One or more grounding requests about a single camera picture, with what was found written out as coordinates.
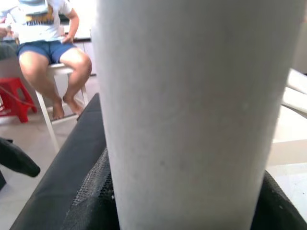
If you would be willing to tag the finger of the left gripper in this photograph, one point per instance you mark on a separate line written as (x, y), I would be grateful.
(16, 158)

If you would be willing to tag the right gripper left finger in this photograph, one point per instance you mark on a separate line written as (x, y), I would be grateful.
(96, 203)

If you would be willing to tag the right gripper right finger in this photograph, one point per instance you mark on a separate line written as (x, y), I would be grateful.
(278, 210)

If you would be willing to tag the white plastic table leg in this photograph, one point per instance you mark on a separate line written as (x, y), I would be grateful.
(192, 107)

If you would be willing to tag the black tablecloth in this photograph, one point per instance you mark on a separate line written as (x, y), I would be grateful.
(60, 167)

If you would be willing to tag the white chair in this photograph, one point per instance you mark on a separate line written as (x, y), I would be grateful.
(46, 119)

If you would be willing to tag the red plastic stool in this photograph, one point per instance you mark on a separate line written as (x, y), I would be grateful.
(14, 88)

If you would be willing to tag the white plastic table top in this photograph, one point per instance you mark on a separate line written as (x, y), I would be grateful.
(292, 119)

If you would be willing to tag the seated person in blue shorts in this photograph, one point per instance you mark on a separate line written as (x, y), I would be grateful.
(38, 28)

